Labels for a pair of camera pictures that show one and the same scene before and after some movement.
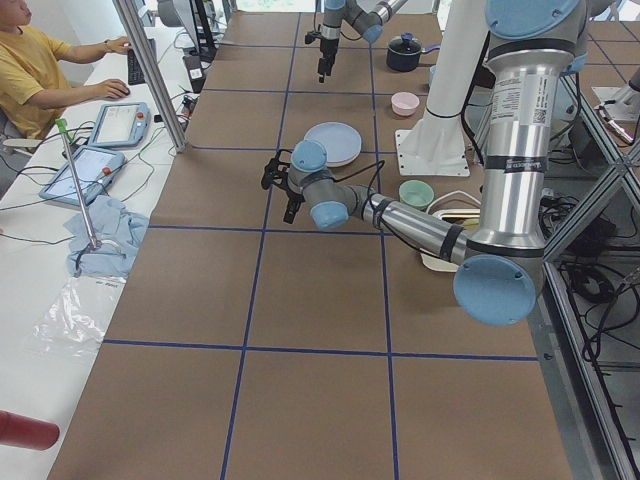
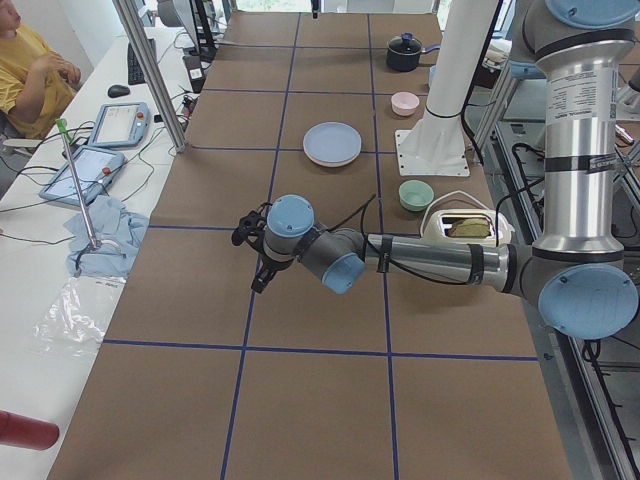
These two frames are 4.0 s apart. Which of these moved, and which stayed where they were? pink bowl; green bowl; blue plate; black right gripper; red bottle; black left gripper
Moved: black right gripper; black left gripper
Stayed: red bottle; blue plate; pink bowl; green bowl
